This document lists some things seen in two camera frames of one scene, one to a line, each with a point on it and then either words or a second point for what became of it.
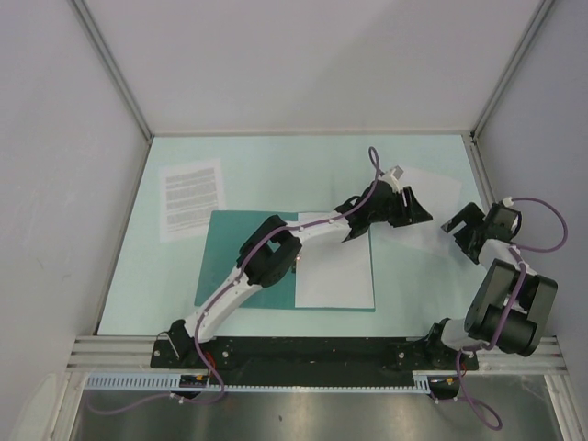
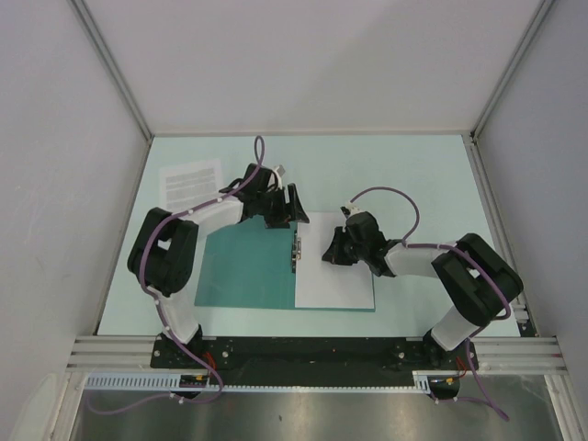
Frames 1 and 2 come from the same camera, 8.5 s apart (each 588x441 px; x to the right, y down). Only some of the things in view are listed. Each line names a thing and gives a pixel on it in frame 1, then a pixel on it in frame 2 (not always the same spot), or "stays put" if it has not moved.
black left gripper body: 392,207 → 271,203
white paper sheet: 332,272 stays put
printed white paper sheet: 188,194 stays put
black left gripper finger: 415,209 → 297,211
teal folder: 226,231 stays put
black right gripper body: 464,238 → 360,252
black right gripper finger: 469,215 → 342,249
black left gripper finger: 412,218 → 277,222
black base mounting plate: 377,361 stays put
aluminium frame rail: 126,353 stays put
